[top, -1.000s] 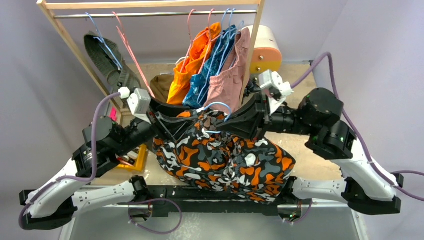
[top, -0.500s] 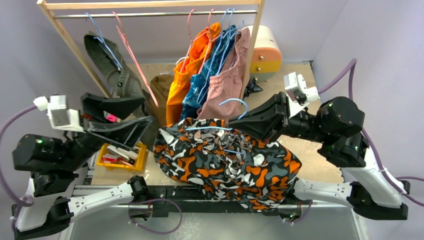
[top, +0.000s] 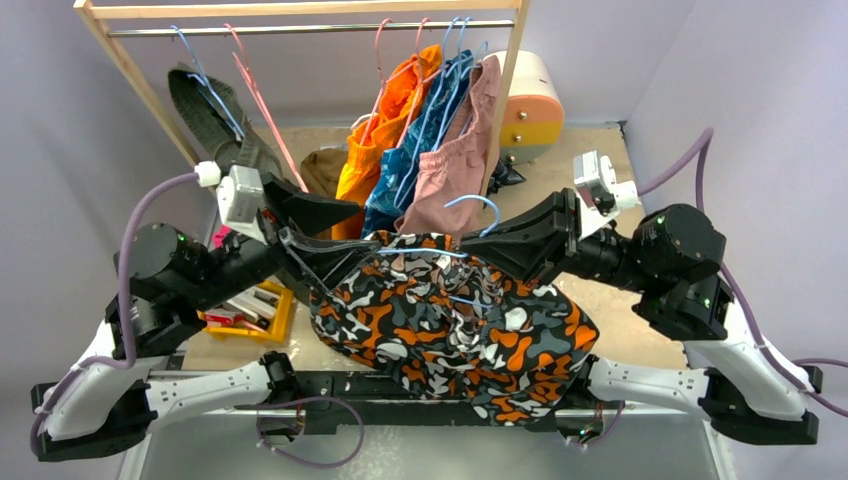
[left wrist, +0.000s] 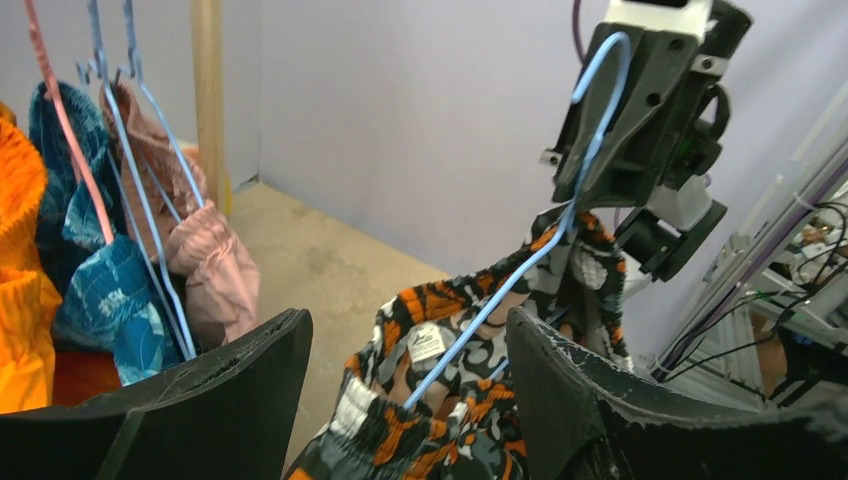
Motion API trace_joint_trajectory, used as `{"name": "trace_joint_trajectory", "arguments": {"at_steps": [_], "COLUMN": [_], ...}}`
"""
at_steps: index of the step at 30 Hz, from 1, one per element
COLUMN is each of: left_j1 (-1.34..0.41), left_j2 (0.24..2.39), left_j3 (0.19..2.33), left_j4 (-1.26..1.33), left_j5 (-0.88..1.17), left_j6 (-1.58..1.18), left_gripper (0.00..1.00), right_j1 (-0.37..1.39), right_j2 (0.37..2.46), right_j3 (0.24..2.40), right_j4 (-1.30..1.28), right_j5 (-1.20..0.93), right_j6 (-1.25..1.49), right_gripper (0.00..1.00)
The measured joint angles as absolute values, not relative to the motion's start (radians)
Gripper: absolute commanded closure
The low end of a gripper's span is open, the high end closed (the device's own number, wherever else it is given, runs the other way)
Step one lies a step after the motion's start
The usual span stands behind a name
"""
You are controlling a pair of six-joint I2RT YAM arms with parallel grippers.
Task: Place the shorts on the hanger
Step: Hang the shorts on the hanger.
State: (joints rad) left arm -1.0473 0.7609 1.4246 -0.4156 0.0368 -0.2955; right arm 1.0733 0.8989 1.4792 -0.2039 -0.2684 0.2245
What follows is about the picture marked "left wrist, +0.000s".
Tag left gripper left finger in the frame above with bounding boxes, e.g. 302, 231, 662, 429
1, 309, 313, 479

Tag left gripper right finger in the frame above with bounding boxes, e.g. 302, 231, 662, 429
505, 307, 847, 479

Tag wooden clothes rack frame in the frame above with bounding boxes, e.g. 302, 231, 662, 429
190, 0, 232, 215

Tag pink shorts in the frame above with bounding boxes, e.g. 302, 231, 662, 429
99, 84, 262, 351

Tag camouflage orange black shorts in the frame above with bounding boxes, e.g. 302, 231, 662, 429
288, 208, 633, 479

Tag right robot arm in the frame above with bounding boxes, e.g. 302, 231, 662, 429
543, 1, 752, 281

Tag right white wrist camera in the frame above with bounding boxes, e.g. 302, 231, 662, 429
603, 0, 714, 44

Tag black wires bundle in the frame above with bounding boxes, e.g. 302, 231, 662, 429
652, 201, 848, 409

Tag blue wire hanger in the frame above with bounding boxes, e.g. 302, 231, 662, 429
403, 31, 632, 409

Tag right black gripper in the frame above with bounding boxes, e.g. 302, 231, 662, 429
539, 0, 755, 213

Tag blue patterned shorts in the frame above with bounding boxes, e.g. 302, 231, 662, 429
29, 83, 181, 385

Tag blue hanger holding pink shorts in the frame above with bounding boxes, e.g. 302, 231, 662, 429
114, 0, 205, 207

